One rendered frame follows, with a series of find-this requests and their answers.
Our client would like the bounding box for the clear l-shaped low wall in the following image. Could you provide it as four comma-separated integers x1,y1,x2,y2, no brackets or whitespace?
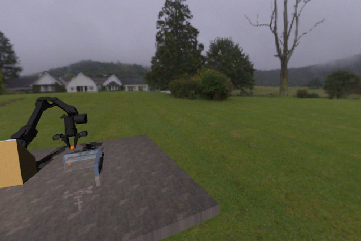
63,148,102,176
64,149,102,172

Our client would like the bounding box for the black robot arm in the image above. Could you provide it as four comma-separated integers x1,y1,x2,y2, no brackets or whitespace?
10,97,88,148

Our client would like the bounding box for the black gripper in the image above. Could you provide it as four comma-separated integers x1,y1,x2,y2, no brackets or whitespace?
53,124,88,149

